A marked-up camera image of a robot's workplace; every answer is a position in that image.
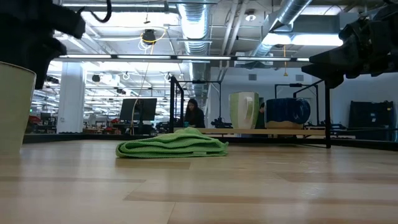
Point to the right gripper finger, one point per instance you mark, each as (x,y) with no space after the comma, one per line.
(339,54)
(326,73)

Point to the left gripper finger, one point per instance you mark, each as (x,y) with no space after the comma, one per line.
(46,54)
(15,53)

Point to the dark blue mug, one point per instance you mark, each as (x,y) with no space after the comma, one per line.
(287,112)

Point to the white ceramic mug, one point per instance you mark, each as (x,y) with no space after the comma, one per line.
(15,109)

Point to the green-lined ceramic mug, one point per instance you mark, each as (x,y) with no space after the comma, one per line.
(241,110)

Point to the wooden shelf with black legs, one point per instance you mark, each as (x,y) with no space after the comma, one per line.
(280,132)

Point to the bright ceiling light panel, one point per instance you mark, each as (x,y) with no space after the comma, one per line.
(304,40)

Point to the white building column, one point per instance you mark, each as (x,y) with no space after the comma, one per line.
(71,99)

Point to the black equipment case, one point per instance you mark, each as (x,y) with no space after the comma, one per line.
(371,119)

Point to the person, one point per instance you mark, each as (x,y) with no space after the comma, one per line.
(261,119)
(195,116)

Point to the dark background monitor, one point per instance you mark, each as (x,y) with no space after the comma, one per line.
(138,109)

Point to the folded green cloth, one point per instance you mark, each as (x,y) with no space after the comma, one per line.
(174,144)

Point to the silver slanted ceiling duct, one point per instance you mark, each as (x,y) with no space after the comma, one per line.
(287,14)

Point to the black metal rig frame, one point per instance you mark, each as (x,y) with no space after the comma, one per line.
(77,137)

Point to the black overhead camera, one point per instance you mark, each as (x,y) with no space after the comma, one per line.
(149,36)

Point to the silver ribbed ceiling duct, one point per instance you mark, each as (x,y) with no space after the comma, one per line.
(195,28)

